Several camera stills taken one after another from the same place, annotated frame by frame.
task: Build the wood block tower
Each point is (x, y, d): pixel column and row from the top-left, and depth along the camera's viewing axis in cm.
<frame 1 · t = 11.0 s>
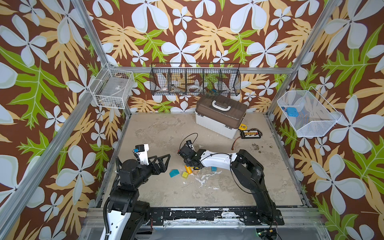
left hand: (163, 155, 70), fingers open
right hand: (189, 157, 95), fingers open
white toolbox brown lid: (220, 114, 95), point 20 cm above the table
yellow tape measure: (243, 127, 111), point 3 cm above the table
teal roof block: (174, 172, 90), point 2 cm above the table
lime green cube block: (185, 174, 88), point 3 cm above the table
orange supermarket block: (188, 169, 91), point 2 cm above the table

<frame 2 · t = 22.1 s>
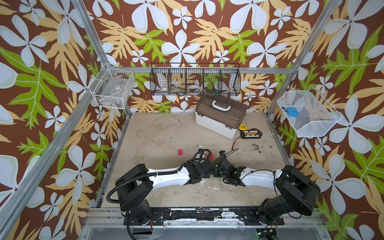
left hand: (202, 165, 86), fingers open
right hand: (212, 168, 91), fingers closed
pink cylinder block: (180, 152, 100), on the table
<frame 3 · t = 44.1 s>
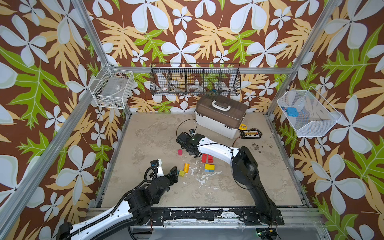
left hand: (170, 167, 78), fingers open
right hand: (195, 148, 94), fingers open
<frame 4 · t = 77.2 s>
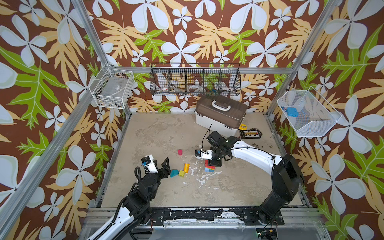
left hand: (162, 158, 78), fingers open
right hand: (208, 159, 86), fingers open
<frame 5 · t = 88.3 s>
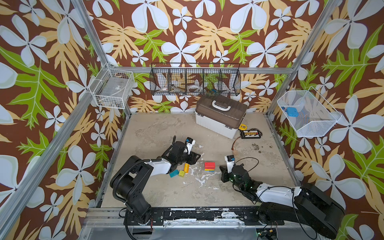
left hand: (196, 152, 90), fingers open
right hand: (218, 167, 87), fingers closed
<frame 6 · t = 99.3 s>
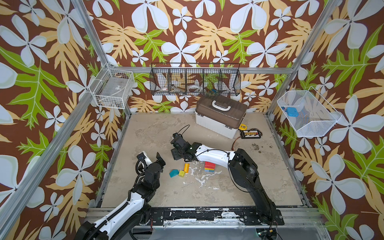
left hand: (152, 155, 83), fingers open
right hand: (174, 151, 92), fingers open
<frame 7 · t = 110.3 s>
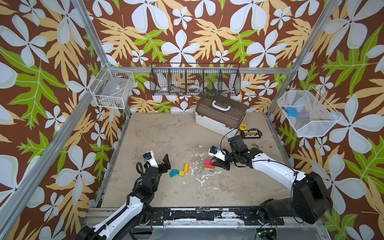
left hand: (160, 154, 83), fingers open
right hand: (212, 160, 83), fingers open
